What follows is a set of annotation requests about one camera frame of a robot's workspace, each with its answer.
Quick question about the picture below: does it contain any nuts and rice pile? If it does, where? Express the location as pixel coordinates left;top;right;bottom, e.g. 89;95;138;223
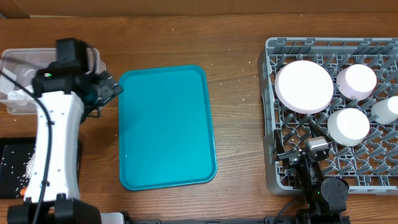
24;153;35;179

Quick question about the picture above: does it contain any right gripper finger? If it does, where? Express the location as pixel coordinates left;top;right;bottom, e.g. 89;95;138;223
273;129;285;157
309;121;326;143

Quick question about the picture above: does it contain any black tray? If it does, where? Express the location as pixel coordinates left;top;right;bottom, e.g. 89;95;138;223
0;136;83;200

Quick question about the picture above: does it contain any teal plastic tray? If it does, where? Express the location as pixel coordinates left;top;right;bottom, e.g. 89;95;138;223
118;65;218;191

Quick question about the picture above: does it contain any clear plastic bin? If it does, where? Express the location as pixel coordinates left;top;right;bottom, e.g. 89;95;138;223
1;47;105;120

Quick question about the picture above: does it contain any white bowl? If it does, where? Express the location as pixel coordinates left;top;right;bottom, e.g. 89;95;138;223
327;108;370;146

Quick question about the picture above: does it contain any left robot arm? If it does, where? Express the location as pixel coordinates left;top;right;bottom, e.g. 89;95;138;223
7;38;129;224

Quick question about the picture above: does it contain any pink bowl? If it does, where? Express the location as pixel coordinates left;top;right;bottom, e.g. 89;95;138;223
336;64;377;100

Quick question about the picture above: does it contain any grey dishwasher rack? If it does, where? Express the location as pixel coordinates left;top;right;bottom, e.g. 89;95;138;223
258;37;397;195

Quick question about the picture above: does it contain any large pink plate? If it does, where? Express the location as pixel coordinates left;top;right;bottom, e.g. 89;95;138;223
274;60;334;114

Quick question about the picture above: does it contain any white napkin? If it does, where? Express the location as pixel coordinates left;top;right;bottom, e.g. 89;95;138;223
7;89;33;105

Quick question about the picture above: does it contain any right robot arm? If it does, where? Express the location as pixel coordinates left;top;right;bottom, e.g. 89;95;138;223
273;121;350;224

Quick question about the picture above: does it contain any pale green cup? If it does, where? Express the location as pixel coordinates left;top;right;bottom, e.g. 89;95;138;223
371;96;398;124

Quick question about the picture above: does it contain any orange carrot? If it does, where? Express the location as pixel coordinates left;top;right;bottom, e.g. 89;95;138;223
19;187;27;196

